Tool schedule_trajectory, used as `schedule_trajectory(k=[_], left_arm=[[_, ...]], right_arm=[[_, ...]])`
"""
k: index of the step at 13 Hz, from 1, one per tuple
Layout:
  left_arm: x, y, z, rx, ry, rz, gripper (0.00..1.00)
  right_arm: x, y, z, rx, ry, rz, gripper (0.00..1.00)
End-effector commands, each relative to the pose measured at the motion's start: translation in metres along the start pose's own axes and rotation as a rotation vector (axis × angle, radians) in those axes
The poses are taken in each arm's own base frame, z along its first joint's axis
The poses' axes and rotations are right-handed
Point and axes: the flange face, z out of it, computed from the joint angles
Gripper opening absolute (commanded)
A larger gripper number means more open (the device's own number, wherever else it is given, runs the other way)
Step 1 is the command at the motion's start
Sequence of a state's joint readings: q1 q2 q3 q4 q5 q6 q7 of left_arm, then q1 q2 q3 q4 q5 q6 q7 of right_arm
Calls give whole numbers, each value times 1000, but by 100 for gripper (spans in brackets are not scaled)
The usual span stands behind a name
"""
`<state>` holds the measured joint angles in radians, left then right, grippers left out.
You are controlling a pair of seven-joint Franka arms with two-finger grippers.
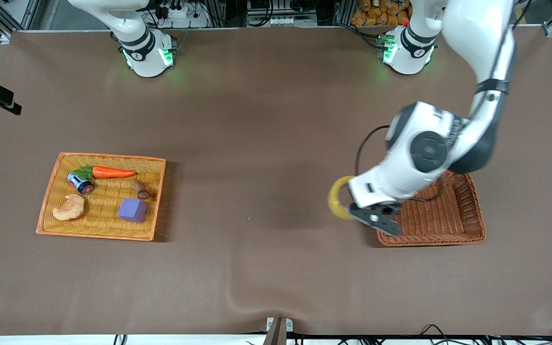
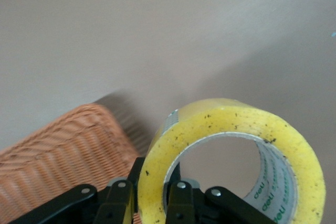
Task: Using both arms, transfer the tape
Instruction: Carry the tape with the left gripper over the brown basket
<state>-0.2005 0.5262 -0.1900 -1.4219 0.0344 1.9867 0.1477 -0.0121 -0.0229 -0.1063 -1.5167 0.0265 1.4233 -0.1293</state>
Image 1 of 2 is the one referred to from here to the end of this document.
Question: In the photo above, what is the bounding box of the yellow tape roll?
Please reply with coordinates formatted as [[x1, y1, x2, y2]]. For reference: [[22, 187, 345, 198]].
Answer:
[[328, 175, 357, 221]]

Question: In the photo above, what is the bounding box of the brown wicker basket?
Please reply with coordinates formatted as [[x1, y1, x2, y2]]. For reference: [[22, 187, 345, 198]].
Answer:
[[375, 171, 486, 248]]

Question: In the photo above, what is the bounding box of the toy croissant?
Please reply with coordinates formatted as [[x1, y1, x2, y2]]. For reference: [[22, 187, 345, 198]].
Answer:
[[52, 194, 85, 221]]

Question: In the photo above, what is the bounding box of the orange toy carrot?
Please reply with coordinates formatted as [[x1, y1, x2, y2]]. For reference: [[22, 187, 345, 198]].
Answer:
[[72, 165, 138, 179]]

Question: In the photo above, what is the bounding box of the yellow woven tray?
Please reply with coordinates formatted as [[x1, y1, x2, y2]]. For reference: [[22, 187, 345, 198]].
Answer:
[[35, 152, 166, 242]]

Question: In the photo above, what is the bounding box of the purple foam cube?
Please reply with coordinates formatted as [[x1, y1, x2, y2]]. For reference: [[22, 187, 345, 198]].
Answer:
[[117, 198, 148, 223]]

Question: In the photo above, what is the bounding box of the pile of orange snacks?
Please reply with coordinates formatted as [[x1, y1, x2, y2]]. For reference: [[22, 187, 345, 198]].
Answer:
[[351, 0, 413, 27]]

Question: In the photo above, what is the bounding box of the slim white power strip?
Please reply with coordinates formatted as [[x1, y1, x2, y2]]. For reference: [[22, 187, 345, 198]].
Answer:
[[251, 16, 301, 26]]

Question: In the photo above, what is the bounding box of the large white power strip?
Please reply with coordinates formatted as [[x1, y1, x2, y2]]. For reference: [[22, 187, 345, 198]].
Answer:
[[158, 0, 210, 28]]

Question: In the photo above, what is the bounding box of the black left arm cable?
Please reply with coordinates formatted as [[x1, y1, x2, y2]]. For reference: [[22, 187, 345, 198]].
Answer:
[[354, 125, 392, 178]]

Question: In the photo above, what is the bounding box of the black looped floor cable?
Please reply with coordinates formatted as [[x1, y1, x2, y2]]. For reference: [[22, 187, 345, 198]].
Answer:
[[419, 324, 455, 344]]

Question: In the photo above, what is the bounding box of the metal table edge bracket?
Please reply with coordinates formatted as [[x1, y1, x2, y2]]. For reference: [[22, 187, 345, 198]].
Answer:
[[263, 316, 294, 345]]

